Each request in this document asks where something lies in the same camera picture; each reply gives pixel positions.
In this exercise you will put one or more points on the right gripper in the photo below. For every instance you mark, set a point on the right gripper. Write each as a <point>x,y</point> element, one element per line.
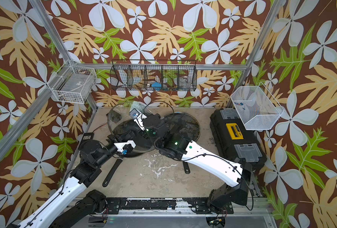
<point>154,117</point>

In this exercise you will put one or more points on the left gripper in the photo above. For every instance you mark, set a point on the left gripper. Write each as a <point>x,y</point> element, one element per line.
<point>130,136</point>

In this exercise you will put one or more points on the glass pot lid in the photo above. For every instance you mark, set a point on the glass pot lid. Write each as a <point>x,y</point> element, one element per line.
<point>120,112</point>
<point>189,126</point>

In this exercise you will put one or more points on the green microfibre cloth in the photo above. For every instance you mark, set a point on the green microfibre cloth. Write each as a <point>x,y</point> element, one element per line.
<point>138,106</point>

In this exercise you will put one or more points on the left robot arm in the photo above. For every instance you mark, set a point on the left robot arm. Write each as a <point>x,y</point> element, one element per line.
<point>52,213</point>

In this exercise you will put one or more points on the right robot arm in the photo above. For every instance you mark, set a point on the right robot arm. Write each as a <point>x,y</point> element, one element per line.
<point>167,137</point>

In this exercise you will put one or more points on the left black frying pan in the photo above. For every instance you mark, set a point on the left black frying pan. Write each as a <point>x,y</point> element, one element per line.
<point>143,144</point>

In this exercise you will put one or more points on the black frying pan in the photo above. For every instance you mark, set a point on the black frying pan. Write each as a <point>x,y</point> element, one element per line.
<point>186,167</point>
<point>143,144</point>

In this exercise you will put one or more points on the black power adapter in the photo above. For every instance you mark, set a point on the black power adapter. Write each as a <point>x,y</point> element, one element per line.
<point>86,137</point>

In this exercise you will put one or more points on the blue object in basket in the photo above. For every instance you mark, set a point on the blue object in basket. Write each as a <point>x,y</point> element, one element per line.
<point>156,86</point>

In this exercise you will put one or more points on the right black frying pan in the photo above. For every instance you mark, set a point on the right black frying pan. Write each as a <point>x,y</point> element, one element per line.
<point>186,167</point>

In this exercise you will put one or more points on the black tool case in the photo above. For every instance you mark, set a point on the black tool case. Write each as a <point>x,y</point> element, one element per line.
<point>233,141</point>

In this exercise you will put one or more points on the white mesh basket right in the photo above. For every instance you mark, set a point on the white mesh basket right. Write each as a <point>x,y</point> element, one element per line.
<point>257,108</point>

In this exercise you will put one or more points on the black wire basket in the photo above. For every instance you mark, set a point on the black wire basket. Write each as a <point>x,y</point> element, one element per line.
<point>174,75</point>

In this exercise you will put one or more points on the white wire basket left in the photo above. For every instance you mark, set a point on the white wire basket left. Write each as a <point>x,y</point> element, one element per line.
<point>72,83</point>

